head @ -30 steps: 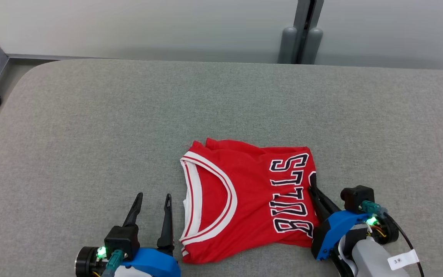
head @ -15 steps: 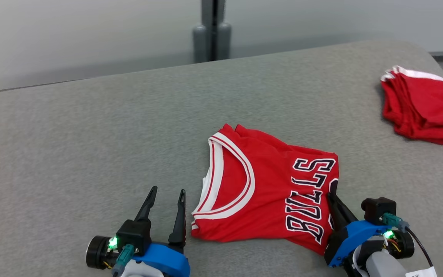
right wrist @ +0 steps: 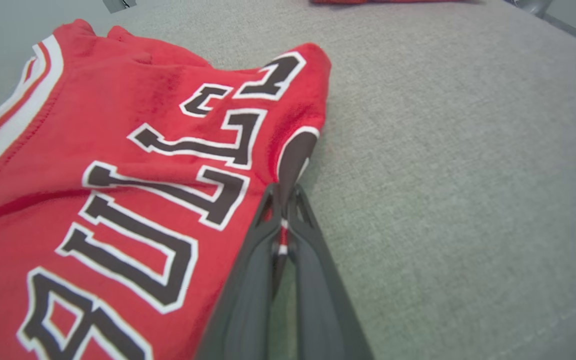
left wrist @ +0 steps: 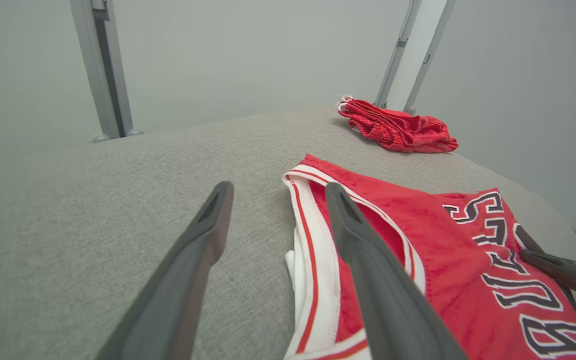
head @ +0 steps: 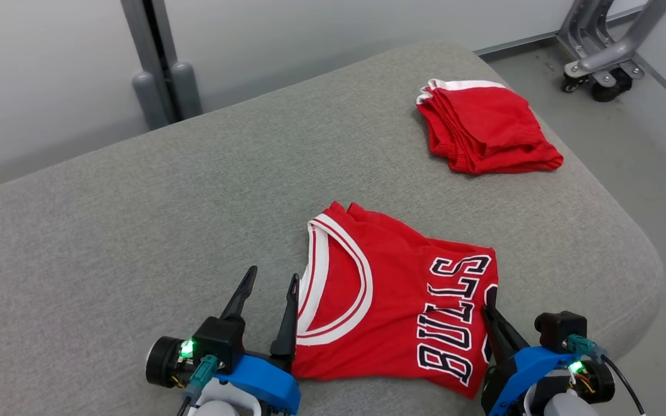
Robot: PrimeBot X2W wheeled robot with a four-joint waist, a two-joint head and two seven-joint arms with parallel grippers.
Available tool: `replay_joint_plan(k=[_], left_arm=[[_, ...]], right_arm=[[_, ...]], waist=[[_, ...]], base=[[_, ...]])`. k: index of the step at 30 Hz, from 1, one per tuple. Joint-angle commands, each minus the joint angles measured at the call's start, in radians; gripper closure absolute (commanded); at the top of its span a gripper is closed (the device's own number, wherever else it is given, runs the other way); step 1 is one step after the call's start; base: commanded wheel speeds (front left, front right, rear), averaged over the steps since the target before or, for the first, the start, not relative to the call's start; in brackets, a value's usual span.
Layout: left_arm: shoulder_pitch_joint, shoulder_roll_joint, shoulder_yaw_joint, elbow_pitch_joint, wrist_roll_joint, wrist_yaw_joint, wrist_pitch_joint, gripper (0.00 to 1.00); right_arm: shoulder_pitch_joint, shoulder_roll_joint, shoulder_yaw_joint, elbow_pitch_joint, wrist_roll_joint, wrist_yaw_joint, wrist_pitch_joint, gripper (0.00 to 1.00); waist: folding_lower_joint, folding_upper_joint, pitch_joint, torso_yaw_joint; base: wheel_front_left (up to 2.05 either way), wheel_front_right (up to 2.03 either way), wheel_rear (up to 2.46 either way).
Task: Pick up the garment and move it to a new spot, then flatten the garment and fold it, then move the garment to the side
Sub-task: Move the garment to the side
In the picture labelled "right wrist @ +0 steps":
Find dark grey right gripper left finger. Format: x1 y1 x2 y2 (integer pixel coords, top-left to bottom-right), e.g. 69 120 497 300
195 183 280 360

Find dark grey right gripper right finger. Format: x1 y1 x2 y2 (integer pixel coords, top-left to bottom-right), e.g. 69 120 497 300
286 184 374 360

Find red and white jersey shirt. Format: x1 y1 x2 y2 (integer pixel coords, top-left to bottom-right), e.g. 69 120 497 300
0 19 332 360

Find red shorts with white waistband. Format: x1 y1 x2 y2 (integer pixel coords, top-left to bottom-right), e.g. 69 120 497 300
309 0 469 6

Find grey metal frame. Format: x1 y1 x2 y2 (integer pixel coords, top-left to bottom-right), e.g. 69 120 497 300
504 0 576 54

